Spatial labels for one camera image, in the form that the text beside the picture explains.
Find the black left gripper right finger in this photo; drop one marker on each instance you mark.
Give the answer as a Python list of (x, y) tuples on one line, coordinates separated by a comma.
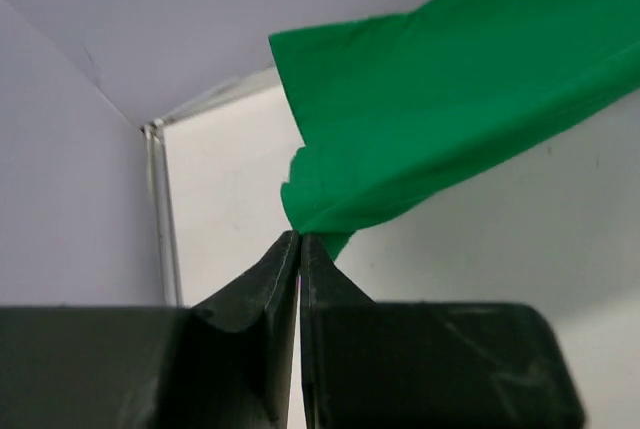
[(369, 364)]

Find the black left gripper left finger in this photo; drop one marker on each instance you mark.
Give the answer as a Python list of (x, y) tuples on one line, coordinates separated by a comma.
[(223, 363)]

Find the green t shirt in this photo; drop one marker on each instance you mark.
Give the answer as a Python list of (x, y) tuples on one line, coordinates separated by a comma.
[(396, 108)]

